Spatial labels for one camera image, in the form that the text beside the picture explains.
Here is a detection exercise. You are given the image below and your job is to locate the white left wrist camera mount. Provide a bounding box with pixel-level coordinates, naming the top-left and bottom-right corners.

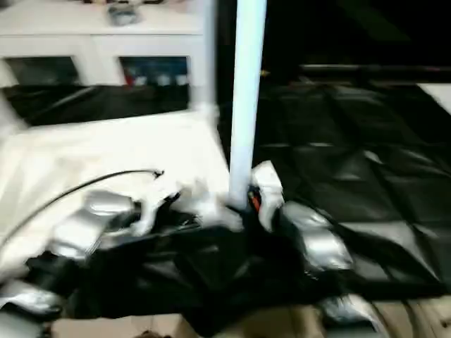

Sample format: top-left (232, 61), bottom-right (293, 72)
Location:
top-left (135, 179), bottom-right (184, 237)

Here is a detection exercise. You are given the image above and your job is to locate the white cabinet with glass doors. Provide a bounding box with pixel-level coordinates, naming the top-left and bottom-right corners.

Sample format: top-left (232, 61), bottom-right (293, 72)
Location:
top-left (0, 0), bottom-right (209, 89)

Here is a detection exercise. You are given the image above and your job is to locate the clear bag of black parts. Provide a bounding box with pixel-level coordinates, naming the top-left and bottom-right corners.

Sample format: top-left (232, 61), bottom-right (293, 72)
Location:
top-left (107, 3), bottom-right (142, 27)

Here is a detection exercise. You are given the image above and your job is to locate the white plastic table top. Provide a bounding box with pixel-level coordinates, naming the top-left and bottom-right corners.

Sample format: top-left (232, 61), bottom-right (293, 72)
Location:
top-left (0, 101), bottom-right (254, 268)

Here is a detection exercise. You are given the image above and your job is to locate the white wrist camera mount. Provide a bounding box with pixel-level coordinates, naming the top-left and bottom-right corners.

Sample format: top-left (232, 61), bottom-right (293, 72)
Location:
top-left (252, 161), bottom-right (285, 233)
top-left (135, 179), bottom-right (184, 237)

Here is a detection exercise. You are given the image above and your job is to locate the black plastic mat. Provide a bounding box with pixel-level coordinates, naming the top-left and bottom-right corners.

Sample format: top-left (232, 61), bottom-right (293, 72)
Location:
top-left (0, 80), bottom-right (451, 328)

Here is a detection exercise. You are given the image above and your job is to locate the black fabric case gold label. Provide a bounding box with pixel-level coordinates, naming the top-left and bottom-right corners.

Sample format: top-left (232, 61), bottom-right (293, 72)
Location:
top-left (214, 0), bottom-right (451, 85)

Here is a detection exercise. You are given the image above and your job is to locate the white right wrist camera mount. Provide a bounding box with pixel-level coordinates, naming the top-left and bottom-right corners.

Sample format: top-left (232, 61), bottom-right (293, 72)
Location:
top-left (252, 161), bottom-right (285, 233)

